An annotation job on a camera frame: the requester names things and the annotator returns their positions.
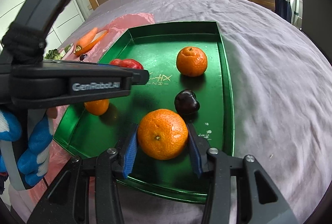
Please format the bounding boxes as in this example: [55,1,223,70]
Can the dark plum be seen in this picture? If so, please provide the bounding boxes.
[174,89,200,117]
[79,54,87,61]

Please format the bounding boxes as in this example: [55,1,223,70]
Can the large orange mandarin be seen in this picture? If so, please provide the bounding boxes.
[176,46,208,77]

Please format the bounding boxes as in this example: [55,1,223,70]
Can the blue white gloved left hand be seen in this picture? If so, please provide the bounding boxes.
[1,105,57,191]

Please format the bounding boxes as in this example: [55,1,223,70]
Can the bok choy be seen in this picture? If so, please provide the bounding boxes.
[44,49,64,60]

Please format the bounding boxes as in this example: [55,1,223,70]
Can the green metallic tray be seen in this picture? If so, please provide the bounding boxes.
[53,20,235,204]

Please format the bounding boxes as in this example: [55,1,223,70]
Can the patterned white plate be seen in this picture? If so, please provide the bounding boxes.
[61,43,74,56]

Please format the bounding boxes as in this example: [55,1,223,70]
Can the small orange mandarin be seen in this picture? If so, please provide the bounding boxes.
[84,99,109,116]

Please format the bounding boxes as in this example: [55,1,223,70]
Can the pink plastic sheet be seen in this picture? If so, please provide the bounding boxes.
[19,13,155,208]

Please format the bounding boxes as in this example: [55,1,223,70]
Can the orange white plate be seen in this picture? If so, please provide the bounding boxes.
[74,30,108,56]

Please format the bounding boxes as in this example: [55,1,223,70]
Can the dark plum on sheet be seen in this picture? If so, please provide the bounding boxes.
[79,54,87,61]

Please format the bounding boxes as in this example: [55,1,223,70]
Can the carrot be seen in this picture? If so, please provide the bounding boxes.
[75,27,98,53]

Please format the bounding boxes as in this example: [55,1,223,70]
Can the white wardrobe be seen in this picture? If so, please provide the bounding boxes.
[1,0,73,61]

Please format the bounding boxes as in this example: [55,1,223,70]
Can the dark blue bag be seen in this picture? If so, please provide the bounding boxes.
[275,0,292,23]

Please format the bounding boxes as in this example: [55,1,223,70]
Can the grey chair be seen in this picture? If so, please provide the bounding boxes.
[302,0,331,61]

